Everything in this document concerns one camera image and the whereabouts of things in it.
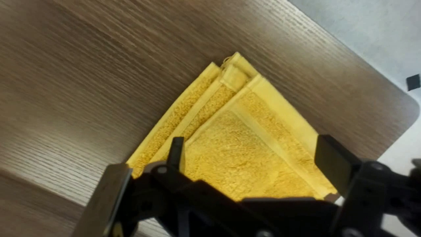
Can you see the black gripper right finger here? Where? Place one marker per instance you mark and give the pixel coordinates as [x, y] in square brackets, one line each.
[337, 159]

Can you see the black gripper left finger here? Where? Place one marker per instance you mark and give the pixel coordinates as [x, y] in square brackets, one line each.
[107, 201]

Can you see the yellow towel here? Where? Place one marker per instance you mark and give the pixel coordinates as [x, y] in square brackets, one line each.
[245, 144]

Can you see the black square floor marker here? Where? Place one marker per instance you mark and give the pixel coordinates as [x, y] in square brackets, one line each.
[413, 81]

